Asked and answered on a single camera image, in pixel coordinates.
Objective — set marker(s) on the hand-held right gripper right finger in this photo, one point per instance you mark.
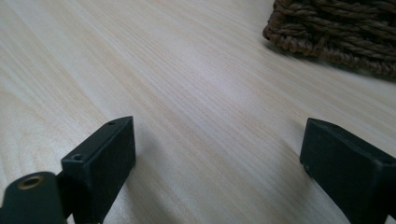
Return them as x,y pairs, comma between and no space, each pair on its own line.
348,168

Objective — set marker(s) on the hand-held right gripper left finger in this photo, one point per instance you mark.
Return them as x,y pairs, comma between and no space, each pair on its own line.
99,168

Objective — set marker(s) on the brown woven basket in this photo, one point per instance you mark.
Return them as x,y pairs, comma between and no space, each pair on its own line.
342,28

